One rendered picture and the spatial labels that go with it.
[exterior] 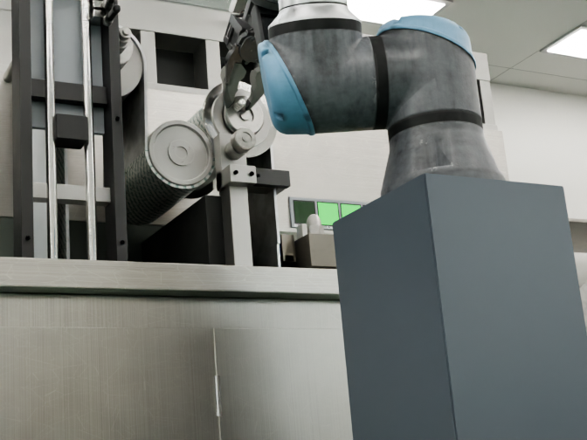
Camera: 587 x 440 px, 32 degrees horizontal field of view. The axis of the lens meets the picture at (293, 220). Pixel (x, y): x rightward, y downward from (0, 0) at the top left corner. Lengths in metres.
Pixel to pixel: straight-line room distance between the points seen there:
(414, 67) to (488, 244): 0.24
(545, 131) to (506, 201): 5.01
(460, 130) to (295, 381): 0.47
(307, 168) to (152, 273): 0.96
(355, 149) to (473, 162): 1.21
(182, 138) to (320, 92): 0.63
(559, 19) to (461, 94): 4.19
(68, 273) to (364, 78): 0.46
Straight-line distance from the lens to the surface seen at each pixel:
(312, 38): 1.24
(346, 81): 1.23
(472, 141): 1.23
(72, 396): 1.37
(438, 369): 1.09
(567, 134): 6.30
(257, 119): 1.88
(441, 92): 1.24
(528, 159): 6.02
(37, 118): 1.64
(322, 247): 1.84
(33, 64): 1.68
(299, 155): 2.32
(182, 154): 1.82
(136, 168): 1.83
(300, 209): 2.27
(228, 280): 1.45
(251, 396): 1.46
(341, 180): 2.35
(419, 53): 1.26
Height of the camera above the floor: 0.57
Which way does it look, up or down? 15 degrees up
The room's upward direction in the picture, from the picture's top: 5 degrees counter-clockwise
